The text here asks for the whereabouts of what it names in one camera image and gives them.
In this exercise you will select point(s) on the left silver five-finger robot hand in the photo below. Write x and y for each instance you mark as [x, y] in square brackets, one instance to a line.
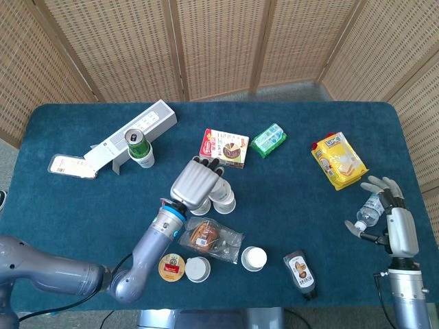
[193, 181]

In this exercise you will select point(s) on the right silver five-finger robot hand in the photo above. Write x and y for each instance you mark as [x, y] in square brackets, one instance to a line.
[401, 233]

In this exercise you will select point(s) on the paper cup green fern print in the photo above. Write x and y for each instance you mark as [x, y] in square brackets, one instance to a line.
[254, 257]
[204, 207]

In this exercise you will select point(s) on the paper cup blue flower print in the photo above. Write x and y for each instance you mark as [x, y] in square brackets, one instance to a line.
[221, 190]

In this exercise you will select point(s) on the paper cup green flower print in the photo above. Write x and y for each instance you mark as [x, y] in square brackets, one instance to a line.
[226, 206]

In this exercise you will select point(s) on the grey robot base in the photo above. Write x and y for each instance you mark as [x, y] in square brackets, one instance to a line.
[205, 320]

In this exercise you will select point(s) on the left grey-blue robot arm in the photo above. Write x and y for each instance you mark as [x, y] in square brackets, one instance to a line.
[151, 246]

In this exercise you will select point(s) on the stacked white paper cups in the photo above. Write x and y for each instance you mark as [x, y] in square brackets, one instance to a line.
[145, 161]

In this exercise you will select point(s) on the round brown lid cup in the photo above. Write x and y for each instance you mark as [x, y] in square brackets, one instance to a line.
[171, 268]

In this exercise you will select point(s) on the paper cup under grey jar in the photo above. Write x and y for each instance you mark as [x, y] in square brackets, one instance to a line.
[208, 270]

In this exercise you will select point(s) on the clear plastic water bottle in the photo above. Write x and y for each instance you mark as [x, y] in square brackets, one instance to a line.
[370, 210]

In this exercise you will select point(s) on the red white cake box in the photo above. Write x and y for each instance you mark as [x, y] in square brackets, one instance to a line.
[223, 147]

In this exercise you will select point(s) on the bread in clear plastic bag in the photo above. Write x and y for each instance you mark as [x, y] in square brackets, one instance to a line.
[205, 236]

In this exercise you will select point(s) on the green energy drink can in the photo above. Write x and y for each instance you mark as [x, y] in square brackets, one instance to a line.
[137, 145]

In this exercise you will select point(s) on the long grey cardboard box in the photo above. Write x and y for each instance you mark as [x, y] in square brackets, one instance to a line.
[151, 118]

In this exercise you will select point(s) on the green snack packet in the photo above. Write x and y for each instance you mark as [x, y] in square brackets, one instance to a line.
[269, 140]

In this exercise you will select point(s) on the blue felt table cover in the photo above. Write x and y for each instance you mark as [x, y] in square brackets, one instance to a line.
[103, 195]

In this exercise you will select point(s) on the yellow biscuit bag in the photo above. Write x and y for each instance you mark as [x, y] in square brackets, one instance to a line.
[339, 161]

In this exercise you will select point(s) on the dark sauce squeeze bottle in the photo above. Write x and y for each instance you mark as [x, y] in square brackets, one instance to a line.
[302, 274]

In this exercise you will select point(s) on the flat white packet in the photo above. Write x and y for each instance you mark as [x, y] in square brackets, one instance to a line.
[68, 165]

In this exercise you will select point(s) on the rattan folding screen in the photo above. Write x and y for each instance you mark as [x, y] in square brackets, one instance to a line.
[219, 41]

